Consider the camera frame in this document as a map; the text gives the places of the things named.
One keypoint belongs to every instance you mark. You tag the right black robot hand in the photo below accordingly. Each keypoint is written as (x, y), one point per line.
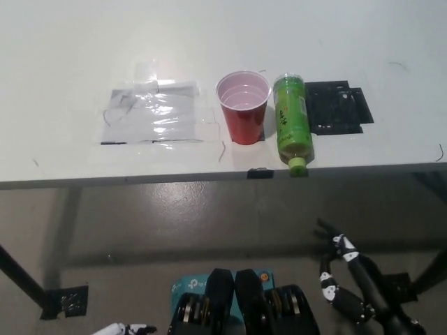
(366, 279)

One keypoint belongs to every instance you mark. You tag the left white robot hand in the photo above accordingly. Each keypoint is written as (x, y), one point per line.
(118, 329)

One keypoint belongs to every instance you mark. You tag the green tea plastic bottle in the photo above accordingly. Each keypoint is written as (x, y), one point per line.
(291, 122)

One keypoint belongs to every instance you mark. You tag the red plastic cup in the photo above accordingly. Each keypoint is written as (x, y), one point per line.
(244, 122)

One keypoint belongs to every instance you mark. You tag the teal router box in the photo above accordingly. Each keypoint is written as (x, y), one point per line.
(188, 284)

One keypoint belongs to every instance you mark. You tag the small black tape piece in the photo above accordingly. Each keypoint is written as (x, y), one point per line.
(260, 173)

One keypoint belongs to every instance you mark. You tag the large black tape patch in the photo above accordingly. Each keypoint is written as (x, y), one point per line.
(338, 108)

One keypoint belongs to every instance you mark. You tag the taped clear plastic sheet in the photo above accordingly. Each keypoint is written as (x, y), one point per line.
(157, 115)

